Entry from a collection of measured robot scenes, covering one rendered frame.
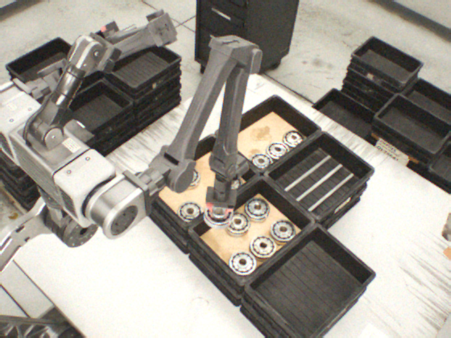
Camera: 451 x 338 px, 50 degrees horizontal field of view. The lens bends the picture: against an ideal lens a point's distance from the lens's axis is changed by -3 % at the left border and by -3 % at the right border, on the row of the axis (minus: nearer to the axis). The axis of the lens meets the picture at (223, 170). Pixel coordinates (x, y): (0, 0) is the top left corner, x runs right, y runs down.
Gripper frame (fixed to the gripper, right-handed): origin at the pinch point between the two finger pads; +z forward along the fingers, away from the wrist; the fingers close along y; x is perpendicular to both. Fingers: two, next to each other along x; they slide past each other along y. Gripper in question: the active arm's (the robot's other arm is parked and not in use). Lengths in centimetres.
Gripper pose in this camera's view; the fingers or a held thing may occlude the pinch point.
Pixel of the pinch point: (219, 210)
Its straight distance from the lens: 174.5
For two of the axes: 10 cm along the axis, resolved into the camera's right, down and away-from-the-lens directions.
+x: -0.7, 7.7, -6.4
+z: -0.8, 6.3, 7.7
